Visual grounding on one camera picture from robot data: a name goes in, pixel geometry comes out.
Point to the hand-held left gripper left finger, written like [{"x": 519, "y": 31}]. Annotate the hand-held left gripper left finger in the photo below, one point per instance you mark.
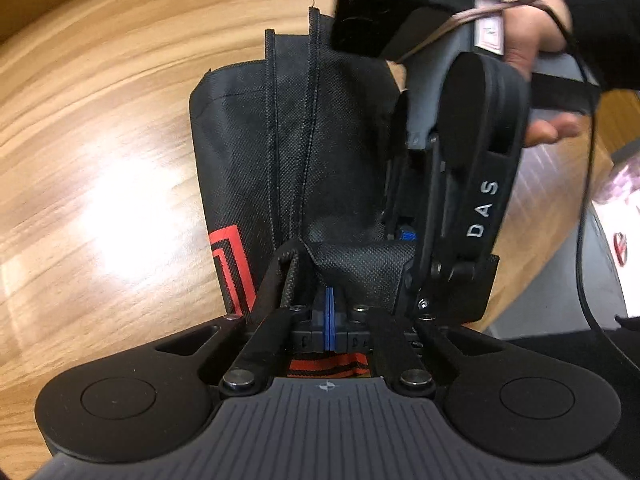
[{"x": 327, "y": 320}]

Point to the pink object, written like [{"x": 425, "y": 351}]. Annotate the pink object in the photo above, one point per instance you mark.
[{"x": 625, "y": 182}]

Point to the black shopping bag red stripes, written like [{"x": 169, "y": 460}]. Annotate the black shopping bag red stripes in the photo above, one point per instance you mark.
[{"x": 320, "y": 135}]

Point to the white bag with red logo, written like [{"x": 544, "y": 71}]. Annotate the white bag with red logo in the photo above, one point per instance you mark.
[{"x": 607, "y": 240}]

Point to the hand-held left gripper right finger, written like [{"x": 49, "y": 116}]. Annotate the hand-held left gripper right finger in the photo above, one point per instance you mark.
[{"x": 356, "y": 341}]

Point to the person's right hand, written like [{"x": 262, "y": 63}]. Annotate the person's right hand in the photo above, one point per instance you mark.
[{"x": 530, "y": 30}]

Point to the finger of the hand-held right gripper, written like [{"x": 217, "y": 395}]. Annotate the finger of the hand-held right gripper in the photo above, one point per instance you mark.
[
  {"x": 475, "y": 210},
  {"x": 400, "y": 185}
]

